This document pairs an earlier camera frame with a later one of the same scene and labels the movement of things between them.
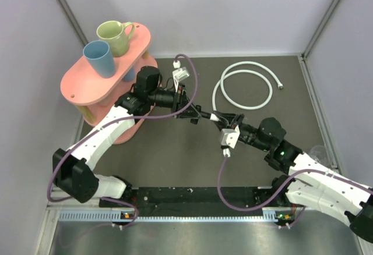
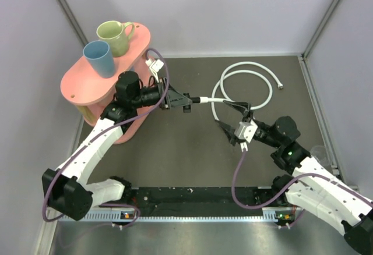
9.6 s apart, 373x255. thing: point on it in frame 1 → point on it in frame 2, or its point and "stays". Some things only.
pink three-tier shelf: x=94 y=97 stays
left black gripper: x=181 y=100 → x=173 y=98
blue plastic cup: x=98 y=55 stays
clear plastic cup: x=320 y=153 stays
